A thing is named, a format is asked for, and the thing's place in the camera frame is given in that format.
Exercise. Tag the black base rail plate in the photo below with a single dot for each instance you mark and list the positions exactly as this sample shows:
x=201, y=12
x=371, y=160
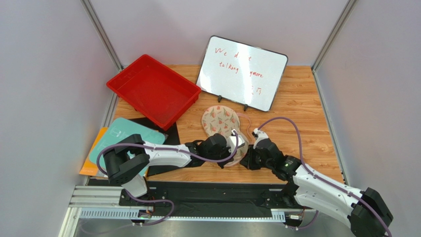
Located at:
x=196, y=199

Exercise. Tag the red plastic tray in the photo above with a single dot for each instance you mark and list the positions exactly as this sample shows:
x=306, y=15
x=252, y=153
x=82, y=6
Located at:
x=155, y=90

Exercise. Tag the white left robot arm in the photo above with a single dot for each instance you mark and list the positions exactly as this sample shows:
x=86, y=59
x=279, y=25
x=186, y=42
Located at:
x=126, y=159

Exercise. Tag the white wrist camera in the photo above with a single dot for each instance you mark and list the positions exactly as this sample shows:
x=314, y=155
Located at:
x=234, y=141
x=259, y=136

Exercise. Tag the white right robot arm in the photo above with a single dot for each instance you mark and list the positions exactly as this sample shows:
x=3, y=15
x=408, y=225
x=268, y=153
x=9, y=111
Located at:
x=363, y=211

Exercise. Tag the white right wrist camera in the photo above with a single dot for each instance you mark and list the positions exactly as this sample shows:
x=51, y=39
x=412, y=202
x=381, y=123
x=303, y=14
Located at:
x=259, y=136

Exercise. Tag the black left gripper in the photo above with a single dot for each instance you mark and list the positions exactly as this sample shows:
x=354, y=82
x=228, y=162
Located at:
x=222, y=164

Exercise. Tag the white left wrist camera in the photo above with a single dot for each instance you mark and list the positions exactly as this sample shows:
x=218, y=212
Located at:
x=234, y=141

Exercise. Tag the teal board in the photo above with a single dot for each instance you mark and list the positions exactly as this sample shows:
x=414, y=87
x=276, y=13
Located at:
x=122, y=128

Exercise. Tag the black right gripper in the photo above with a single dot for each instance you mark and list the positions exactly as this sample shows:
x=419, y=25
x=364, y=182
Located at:
x=251, y=158

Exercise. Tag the black board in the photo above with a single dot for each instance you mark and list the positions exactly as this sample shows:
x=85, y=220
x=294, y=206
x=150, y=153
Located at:
x=171, y=139

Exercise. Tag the floral mesh laundry bag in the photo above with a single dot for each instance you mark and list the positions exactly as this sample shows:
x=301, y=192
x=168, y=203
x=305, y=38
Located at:
x=222, y=119

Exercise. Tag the orange board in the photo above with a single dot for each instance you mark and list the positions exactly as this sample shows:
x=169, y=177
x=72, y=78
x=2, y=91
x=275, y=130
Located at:
x=89, y=168

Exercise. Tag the white dry-erase board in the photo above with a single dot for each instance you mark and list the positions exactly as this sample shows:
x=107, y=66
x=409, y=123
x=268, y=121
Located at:
x=241, y=73

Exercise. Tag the aluminium frame rail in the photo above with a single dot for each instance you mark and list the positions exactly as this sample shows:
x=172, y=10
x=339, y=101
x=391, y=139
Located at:
x=101, y=202

